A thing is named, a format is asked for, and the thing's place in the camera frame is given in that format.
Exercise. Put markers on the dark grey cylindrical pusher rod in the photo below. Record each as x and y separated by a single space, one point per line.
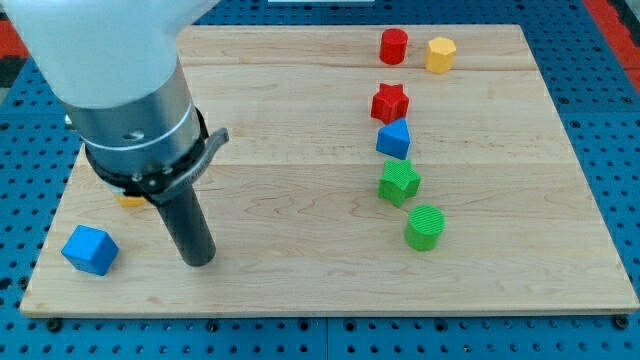
185 222

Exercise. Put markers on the black clamp ring with lever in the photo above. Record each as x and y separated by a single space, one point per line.
162 169

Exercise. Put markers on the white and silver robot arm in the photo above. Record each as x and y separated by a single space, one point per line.
114 67

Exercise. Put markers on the yellow heart block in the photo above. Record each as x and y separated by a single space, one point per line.
129 201

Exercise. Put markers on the blue cube block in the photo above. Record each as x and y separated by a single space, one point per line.
90 250

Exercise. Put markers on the light wooden board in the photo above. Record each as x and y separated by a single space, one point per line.
292 198

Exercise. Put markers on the green star block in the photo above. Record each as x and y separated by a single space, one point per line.
399 181

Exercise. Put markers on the blue triangular block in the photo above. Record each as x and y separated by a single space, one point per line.
394 139

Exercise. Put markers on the red star block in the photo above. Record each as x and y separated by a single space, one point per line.
390 103

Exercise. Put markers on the green cylinder block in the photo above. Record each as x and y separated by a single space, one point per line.
425 224

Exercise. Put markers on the red cylinder block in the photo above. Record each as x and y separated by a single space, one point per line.
393 46

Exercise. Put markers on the yellow hexagon block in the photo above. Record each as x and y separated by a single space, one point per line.
440 55

